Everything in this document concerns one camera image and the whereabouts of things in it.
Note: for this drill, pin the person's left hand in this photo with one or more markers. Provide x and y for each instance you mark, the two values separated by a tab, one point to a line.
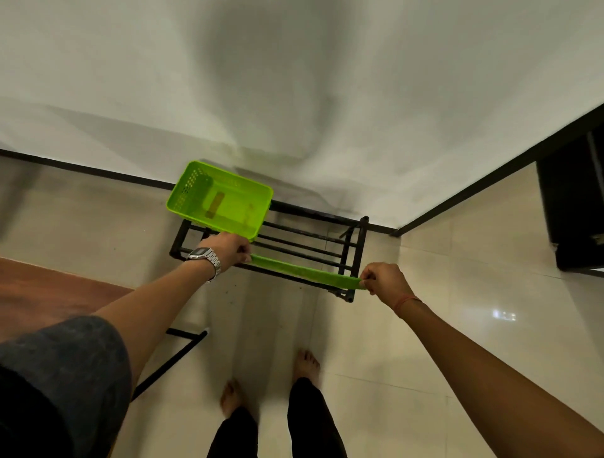
225	247

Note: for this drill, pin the person's right hand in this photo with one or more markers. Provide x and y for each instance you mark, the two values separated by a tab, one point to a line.
388	283

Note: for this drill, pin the person's right fingers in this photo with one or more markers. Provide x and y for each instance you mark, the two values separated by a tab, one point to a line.
368	279

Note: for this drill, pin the person's left fingers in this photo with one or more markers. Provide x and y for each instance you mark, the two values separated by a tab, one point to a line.
244	251

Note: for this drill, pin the green plastic tray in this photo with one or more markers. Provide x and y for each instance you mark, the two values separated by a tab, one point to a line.
306	272

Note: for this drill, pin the person's right forearm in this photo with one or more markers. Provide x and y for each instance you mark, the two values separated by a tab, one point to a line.
495	377

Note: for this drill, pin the person's left forearm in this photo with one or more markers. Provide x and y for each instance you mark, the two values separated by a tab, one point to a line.
155	306

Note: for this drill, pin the silver wristwatch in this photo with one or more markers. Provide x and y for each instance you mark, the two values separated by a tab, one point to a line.
205	257

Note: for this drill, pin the green perforated plastic basket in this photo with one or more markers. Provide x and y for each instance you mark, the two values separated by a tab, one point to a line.
222	203

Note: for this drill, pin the black metal rack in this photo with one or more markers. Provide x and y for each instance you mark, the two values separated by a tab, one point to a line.
306	240

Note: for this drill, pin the person's right foot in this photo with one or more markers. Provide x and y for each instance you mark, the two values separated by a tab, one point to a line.
306	365

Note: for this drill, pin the person's foot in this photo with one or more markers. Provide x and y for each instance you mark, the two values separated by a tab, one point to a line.
306	365
232	397

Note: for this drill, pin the person's left foot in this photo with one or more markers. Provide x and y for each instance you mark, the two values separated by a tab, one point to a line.
232	397

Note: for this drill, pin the black trousers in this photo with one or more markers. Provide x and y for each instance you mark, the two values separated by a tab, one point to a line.
314	420

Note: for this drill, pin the brown wooden table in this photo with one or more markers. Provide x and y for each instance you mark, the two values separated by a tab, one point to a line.
52	292

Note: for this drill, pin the black cabinet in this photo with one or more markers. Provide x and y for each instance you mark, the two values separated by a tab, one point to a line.
573	203

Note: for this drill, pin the grey shirt sleeve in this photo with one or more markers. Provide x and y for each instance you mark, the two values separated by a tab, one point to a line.
61	387

